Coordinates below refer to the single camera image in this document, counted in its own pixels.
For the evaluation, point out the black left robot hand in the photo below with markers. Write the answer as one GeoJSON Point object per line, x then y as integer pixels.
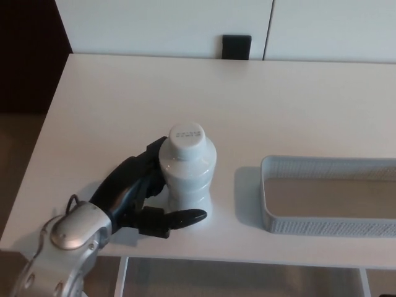
{"type": "Point", "coordinates": [123, 185]}

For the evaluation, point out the white plastic bottle with cap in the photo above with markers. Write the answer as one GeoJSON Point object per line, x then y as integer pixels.
{"type": "Point", "coordinates": [188, 185]}

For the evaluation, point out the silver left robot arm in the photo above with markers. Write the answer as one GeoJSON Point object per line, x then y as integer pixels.
{"type": "Point", "coordinates": [71, 235]}

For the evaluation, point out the white cabinet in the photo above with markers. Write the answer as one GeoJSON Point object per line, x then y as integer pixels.
{"type": "Point", "coordinates": [154, 24]}

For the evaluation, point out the grey perforated plastic basket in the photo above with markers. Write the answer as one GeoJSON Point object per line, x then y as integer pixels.
{"type": "Point", "coordinates": [325, 227]}

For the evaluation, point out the black rectangular wall plate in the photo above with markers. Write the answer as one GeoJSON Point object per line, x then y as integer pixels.
{"type": "Point", "coordinates": [237, 47]}

